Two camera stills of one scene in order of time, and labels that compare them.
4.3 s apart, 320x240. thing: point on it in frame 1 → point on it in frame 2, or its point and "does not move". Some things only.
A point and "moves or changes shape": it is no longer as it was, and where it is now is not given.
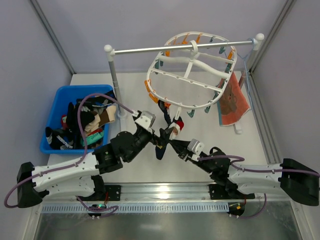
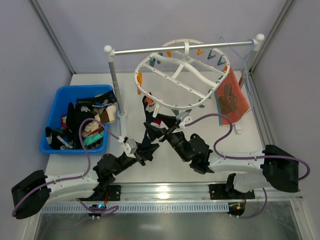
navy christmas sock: [176, 125] moves or changes shape
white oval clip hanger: [191, 70] moves or changes shape
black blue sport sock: [58, 139] does not move
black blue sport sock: [99, 101] does not move
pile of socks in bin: [94, 112] does not move
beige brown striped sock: [107, 115] does not move
